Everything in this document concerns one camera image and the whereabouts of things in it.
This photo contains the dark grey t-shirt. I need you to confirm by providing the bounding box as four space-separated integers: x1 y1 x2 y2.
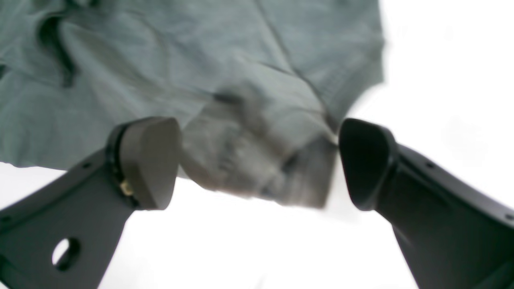
0 0 384 208

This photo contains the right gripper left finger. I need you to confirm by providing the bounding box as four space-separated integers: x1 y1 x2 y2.
0 117 182 289

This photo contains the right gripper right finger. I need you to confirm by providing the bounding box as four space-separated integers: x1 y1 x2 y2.
339 118 514 289

